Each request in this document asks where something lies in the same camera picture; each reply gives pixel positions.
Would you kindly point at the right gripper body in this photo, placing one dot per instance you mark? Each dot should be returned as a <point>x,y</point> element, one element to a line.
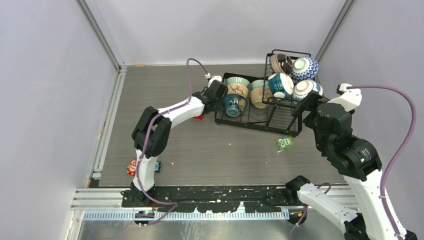
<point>309,121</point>

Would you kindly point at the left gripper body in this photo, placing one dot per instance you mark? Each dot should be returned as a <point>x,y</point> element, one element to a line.
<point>217,106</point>

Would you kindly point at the white blue floral bowl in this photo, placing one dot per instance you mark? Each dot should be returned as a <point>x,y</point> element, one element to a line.
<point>304,87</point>

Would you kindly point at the blue zigzag pattern bowl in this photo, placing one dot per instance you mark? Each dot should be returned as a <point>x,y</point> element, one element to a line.
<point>304,68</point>

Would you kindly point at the black wire dish rack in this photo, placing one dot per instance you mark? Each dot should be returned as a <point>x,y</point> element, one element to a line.
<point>276,117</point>

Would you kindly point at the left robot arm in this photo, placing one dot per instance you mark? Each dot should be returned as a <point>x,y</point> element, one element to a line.
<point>151,135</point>

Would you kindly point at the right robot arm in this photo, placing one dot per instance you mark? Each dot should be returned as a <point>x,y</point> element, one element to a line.
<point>357,160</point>

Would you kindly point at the dark blue glazed bowl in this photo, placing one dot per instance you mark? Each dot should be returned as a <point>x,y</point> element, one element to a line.
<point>234,104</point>

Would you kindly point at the red white toy block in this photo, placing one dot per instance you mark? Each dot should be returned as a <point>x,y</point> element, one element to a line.
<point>199,117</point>

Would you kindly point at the beige bowl with bird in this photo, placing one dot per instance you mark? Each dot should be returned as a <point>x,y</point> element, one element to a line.
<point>238,89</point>

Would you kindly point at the teal white dotted bowl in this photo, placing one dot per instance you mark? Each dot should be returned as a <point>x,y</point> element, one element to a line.
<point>281,85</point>

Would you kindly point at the green owl toy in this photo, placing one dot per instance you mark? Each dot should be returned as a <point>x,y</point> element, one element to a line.
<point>284,142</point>

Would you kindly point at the light teal ribbed bowl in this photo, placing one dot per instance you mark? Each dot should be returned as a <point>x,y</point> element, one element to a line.
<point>259,83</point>

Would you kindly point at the beige plain bowl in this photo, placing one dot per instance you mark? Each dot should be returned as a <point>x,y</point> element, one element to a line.
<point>257,96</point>

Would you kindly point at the brown striped bowl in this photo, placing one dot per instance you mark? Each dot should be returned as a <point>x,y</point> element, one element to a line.
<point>281,63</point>

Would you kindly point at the blue owl toy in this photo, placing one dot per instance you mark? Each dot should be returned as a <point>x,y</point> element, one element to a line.
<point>157,167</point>

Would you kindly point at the red owl toy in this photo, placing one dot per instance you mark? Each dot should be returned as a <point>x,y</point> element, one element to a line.
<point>132,167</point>

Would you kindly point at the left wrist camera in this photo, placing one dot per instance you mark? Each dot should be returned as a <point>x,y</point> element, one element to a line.
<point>211,78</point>

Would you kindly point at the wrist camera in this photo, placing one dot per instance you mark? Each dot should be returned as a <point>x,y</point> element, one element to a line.
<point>348,98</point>
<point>211,78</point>

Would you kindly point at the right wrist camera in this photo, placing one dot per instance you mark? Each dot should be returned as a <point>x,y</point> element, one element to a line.
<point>348,98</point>

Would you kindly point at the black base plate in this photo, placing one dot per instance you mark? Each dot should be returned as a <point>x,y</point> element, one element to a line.
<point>217,199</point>

